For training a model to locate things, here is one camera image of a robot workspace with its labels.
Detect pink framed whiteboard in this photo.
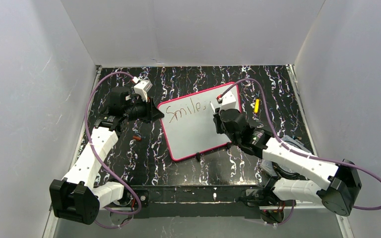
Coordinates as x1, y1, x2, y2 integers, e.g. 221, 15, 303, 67
158, 82, 234, 162

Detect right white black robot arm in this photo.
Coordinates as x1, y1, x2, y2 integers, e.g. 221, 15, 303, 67
213, 109, 362, 217

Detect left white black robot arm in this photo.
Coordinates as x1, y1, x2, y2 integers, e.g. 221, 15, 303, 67
49, 85, 164, 225

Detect black whiteboard stand clip left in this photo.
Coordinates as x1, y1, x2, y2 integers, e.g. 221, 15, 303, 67
195, 153, 201, 163

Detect yellow marker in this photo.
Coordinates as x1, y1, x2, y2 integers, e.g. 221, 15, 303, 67
254, 99, 260, 114

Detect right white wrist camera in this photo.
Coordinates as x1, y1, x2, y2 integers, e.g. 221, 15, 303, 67
217, 91, 237, 112

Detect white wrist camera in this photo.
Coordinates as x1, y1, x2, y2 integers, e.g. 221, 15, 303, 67
217, 91, 237, 112
132, 77, 153, 102

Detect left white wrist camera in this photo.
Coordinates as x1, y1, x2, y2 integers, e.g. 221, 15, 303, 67
132, 77, 153, 102

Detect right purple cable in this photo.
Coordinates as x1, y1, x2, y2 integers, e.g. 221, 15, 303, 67
217, 78, 381, 226

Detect aluminium rail frame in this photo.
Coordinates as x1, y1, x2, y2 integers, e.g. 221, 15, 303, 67
50, 77, 361, 225

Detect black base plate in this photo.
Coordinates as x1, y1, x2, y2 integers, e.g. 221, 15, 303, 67
132, 185, 284, 219

